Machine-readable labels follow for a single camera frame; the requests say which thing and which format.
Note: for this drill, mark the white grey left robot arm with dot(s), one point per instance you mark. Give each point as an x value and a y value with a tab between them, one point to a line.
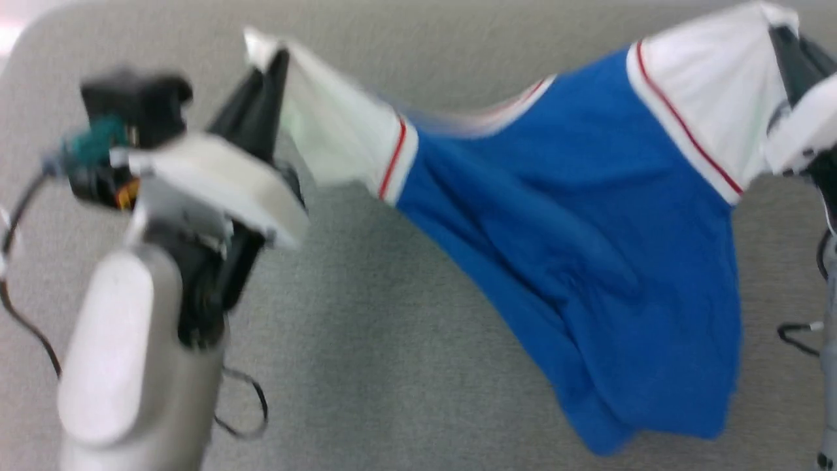
131	353

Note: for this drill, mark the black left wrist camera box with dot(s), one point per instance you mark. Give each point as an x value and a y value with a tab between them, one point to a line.
131	111

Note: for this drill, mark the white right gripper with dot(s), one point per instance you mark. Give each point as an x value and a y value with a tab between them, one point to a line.
801	134

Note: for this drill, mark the blue white red-striped shirt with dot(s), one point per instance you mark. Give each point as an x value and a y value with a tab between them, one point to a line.
575	216

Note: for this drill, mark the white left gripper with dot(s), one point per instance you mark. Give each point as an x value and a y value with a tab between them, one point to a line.
222	180

